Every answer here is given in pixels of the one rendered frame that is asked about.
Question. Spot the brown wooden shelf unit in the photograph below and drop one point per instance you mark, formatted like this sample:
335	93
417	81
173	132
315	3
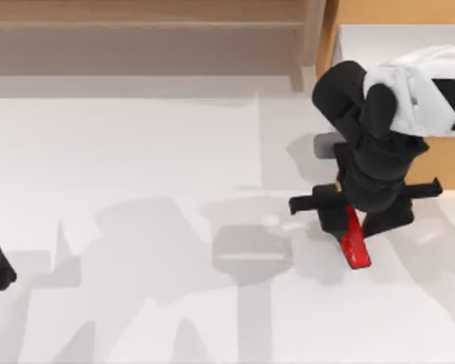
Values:
144	38

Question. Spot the orange wooden cabinet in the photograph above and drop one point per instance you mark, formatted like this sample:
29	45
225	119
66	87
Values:
440	163

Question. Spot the red stapler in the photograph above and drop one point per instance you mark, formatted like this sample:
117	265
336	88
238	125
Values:
356	242

